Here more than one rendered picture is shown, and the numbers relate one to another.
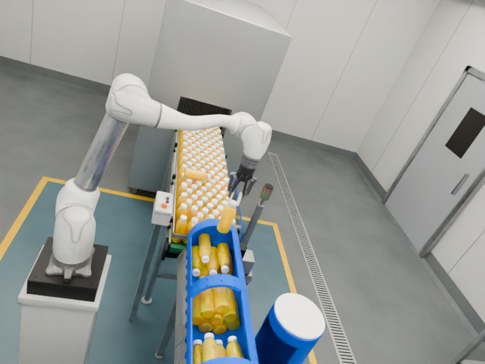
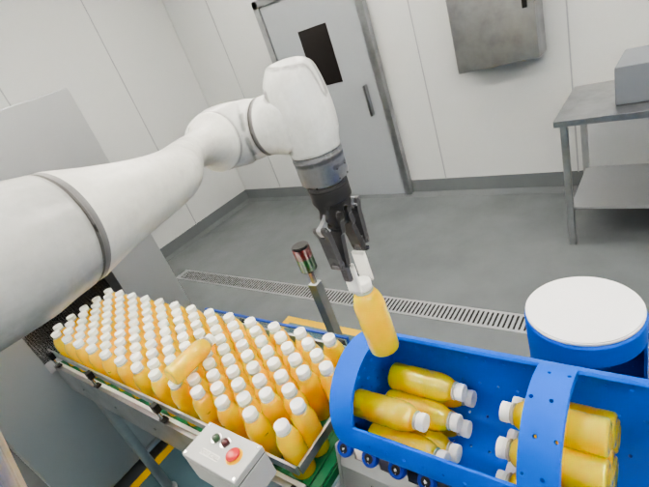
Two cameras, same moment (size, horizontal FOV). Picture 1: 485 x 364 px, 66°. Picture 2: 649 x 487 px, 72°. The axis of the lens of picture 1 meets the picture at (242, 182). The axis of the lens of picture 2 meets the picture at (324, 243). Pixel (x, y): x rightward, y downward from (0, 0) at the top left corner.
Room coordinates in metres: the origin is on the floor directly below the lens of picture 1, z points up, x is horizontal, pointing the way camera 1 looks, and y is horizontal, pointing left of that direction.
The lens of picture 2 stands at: (0.92, 0.40, 1.91)
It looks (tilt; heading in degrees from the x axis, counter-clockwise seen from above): 26 degrees down; 332
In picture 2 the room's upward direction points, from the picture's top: 21 degrees counter-clockwise
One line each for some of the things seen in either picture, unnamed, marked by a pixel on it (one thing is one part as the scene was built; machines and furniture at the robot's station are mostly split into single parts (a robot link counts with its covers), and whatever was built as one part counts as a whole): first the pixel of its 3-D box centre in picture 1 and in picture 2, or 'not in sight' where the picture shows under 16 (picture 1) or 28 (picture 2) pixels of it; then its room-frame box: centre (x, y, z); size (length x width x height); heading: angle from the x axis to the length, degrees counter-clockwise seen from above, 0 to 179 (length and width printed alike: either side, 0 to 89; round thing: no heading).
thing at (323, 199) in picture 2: (245, 172); (333, 203); (1.58, 0.00, 1.61); 0.08 x 0.07 x 0.09; 108
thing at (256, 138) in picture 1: (257, 138); (294, 108); (1.59, 0.01, 1.79); 0.13 x 0.11 x 0.16; 31
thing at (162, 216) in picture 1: (162, 207); (229, 462); (1.82, 0.39, 1.05); 0.20 x 0.10 x 0.10; 18
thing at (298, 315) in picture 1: (299, 315); (581, 308); (1.43, -0.52, 1.03); 0.28 x 0.28 x 0.01
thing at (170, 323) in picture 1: (169, 327); not in sight; (1.63, 0.10, 0.31); 0.06 x 0.06 x 0.63; 18
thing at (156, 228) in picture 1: (144, 271); not in sight; (1.82, 0.39, 0.50); 0.04 x 0.04 x 1.00; 18
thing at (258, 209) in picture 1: (235, 261); (357, 388); (2.19, -0.17, 0.55); 0.04 x 0.04 x 1.10; 18
